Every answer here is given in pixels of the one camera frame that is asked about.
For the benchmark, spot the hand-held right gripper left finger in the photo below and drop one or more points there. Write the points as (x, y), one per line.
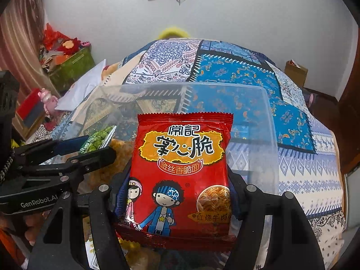
(98, 211)

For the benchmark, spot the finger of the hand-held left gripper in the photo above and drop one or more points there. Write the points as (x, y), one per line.
(95, 157)
(73, 144)

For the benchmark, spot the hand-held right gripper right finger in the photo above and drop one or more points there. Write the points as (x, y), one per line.
(253, 216)

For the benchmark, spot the green pea snack packet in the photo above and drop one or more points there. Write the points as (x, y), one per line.
(99, 139)

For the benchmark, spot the clear plastic container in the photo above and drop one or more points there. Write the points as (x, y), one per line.
(261, 135)

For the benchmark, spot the red noodle snack packet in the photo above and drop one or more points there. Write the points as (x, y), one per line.
(180, 174)

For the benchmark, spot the pink toy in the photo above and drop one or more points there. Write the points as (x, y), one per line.
(46, 98)

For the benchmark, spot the white pillow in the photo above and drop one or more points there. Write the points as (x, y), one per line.
(81, 90)

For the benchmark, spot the green storage box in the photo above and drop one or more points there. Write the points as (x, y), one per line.
(70, 70)

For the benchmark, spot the pile of red decorations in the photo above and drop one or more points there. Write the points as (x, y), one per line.
(52, 38)

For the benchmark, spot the striped curtain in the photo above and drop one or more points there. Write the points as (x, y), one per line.
(19, 33)

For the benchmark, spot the pile of clothes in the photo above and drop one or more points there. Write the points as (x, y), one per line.
(309, 97)

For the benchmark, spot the wooden door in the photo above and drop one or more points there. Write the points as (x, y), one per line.
(351, 123)

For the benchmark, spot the yellow foam tube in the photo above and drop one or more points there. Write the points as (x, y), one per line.
(171, 31)

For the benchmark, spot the blue patchwork blanket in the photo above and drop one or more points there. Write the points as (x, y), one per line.
(225, 70)

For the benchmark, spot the cardboard box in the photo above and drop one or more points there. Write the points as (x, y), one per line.
(294, 73)

